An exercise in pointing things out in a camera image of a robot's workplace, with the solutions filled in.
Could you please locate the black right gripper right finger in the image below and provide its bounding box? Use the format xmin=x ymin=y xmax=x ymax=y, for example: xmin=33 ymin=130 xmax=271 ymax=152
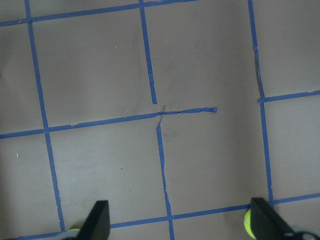
xmin=250 ymin=197 xmax=294 ymax=240

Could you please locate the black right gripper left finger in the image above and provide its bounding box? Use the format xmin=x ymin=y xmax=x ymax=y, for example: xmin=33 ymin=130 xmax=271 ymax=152
xmin=76 ymin=200 xmax=111 ymax=240

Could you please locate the tennis ball near right gripper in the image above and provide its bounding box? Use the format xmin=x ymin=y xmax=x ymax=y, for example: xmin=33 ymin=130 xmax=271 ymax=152
xmin=243 ymin=209 xmax=256 ymax=240

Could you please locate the centre Head tennis ball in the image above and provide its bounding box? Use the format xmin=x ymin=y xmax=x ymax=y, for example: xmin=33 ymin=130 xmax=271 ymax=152
xmin=67 ymin=228 xmax=80 ymax=234

